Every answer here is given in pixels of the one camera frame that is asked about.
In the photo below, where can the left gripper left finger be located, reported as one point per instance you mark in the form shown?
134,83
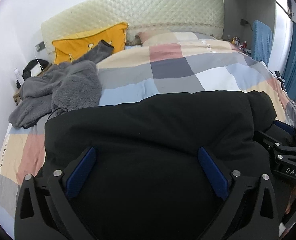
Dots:
43,208

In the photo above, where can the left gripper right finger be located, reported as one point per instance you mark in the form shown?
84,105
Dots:
249,210

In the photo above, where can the black puffer jacket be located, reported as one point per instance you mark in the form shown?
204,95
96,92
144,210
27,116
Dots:
147,181

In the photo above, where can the checkered patchwork duvet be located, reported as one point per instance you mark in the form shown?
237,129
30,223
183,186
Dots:
132,75

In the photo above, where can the blue towel on chair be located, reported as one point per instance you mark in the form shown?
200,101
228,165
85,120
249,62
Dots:
261,43

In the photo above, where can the small bottles on shelf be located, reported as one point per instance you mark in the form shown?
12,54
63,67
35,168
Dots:
237,43

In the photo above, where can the grey fleece garment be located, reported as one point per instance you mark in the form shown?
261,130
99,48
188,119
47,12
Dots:
66,87

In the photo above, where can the white spray bottle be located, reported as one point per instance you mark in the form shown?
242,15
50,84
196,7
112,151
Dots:
19,76

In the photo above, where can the black bag on nightstand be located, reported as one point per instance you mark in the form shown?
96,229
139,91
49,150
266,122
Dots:
34,68

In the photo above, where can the yellow pillow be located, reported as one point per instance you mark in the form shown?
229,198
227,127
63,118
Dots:
73,46

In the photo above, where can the pink checkered pillow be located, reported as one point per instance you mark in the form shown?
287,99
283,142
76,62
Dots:
158,37

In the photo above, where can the cream quilted headboard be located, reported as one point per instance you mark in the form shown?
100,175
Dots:
201,16

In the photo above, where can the wall power outlet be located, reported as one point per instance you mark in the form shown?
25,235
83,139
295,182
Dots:
40,46

